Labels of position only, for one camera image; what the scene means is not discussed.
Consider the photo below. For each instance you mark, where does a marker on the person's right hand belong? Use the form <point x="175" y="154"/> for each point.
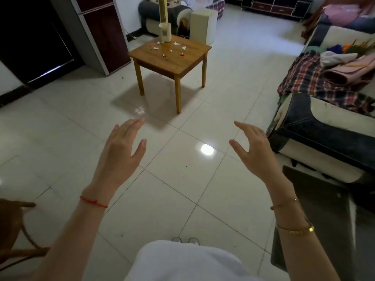
<point x="259" y="155"/>

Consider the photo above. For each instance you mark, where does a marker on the person's left hand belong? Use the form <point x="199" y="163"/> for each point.
<point x="112" y="160"/>

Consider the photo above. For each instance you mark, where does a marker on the person's left thumb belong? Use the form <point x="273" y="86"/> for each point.
<point x="140" y="150"/>

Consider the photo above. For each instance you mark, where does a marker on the person's right thumb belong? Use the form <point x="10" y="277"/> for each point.
<point x="238" y="147"/>

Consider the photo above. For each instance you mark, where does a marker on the person's left forearm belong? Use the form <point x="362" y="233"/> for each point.
<point x="70" y="239"/>

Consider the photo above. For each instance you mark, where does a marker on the person's right forearm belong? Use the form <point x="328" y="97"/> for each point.
<point x="301" y="239"/>

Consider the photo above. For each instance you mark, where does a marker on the dark and white sofa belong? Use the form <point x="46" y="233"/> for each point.
<point x="322" y="134"/>

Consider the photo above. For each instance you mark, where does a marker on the plaid blanket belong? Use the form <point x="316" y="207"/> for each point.
<point x="301" y="77"/>

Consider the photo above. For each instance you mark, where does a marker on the person's left white shoe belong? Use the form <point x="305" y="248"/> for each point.
<point x="176" y="239"/>

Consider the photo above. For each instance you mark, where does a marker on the person's white shoe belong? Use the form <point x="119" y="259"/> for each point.
<point x="194" y="241"/>
<point x="176" y="239"/>

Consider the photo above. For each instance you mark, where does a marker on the small wooden table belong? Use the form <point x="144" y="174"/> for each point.
<point x="172" y="59"/>

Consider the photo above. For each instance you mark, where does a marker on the gold bangle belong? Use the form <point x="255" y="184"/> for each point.
<point x="296" y="231"/>

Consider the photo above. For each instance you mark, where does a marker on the person's right white shoe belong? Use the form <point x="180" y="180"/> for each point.
<point x="194" y="241"/>

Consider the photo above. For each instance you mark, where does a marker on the scattered paper scraps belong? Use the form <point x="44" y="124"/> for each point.
<point x="175" y="47"/>

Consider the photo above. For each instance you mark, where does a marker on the person's white clothing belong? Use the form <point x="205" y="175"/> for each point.
<point x="187" y="264"/>

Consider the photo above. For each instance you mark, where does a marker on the white tower fan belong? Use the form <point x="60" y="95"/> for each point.
<point x="164" y="29"/>

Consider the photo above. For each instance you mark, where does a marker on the dark red tall cabinet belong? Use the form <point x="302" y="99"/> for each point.
<point x="102" y="32"/>

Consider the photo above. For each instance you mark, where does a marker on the white box cabinet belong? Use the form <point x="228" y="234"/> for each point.
<point x="203" y="26"/>

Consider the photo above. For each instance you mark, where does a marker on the white cloth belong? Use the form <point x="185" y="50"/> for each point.
<point x="334" y="57"/>

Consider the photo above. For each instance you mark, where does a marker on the pink bag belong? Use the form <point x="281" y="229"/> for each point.
<point x="348" y="71"/>

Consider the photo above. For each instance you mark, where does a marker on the grey and white armchair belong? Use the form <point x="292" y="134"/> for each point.
<point x="178" y="11"/>

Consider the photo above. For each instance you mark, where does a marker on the black low cabinet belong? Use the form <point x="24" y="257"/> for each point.
<point x="275" y="7"/>

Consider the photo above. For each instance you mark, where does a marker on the wooden chair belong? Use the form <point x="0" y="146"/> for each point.
<point x="11" y="231"/>

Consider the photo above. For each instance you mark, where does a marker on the colourful feather bundle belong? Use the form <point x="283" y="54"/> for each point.
<point x="354" y="46"/>

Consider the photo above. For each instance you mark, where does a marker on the pink pillow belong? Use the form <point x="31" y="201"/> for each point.
<point x="341" y="14"/>

